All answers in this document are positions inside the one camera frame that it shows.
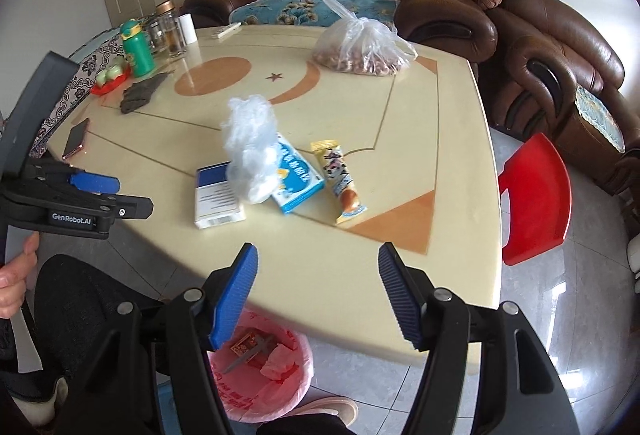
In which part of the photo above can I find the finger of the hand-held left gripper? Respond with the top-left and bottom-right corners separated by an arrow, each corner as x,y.
24,159 -> 121,195
65,192 -> 154,222

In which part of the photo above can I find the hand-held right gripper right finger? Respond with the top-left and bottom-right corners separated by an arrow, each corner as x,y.
378,241 -> 581,435

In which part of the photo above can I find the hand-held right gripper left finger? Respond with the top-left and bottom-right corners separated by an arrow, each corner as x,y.
55,242 -> 259,435

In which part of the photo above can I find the red cardboard box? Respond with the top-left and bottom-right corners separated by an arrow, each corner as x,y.
231,329 -> 261,356

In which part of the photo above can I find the white tissue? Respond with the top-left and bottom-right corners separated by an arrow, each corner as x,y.
261,346 -> 296,381

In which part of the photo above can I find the white and blue box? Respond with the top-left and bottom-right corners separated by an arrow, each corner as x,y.
194,162 -> 247,230

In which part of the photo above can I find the pink-lined trash bin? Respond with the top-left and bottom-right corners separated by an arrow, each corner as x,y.
207,310 -> 315,423

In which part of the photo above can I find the yellow cow-print snack wrapper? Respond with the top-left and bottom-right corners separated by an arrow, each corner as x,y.
310,140 -> 367,226

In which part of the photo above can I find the small blue carton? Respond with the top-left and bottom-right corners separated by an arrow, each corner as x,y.
270,132 -> 326,215

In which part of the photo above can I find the person's left hand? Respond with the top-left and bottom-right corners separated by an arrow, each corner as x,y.
0,232 -> 41,319

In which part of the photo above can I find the black smartphone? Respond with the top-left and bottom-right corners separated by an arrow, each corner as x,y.
61,118 -> 92,161

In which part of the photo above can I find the patterned daybed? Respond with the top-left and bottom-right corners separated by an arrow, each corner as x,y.
0,29 -> 126,161

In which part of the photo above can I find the red tray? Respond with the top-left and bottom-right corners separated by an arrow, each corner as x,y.
90,65 -> 133,96

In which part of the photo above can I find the beige wooden table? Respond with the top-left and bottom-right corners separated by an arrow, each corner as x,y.
45,22 -> 501,366

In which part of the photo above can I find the dark grey cloth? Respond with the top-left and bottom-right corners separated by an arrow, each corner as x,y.
120,72 -> 173,115

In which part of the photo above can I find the green kids water bottle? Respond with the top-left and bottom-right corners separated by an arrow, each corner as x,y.
119,18 -> 156,77

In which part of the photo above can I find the person's light shoe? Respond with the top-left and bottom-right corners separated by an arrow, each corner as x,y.
295,396 -> 360,428

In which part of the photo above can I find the clear glass tumbler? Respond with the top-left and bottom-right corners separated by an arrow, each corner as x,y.
147,15 -> 167,55

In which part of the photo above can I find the glass bottle with copper lid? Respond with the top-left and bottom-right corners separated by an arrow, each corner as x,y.
155,0 -> 188,58

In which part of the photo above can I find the red plastic chair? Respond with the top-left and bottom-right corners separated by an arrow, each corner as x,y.
497,132 -> 572,266

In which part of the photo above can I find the white cylindrical cup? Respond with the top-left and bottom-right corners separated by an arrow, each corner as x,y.
179,14 -> 197,45

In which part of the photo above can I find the white remote control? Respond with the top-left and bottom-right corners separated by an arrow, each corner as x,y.
210,22 -> 242,40

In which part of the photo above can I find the blue floral blanket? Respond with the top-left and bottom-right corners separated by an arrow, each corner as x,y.
229,0 -> 401,28

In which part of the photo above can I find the clear plastic bag of nuts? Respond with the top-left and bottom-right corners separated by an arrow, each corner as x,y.
312,0 -> 418,77

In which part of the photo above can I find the teal seat cover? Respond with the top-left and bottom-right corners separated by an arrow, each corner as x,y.
574,82 -> 627,155

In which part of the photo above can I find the brown leather armchair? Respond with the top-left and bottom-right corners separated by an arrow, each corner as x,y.
487,0 -> 628,181

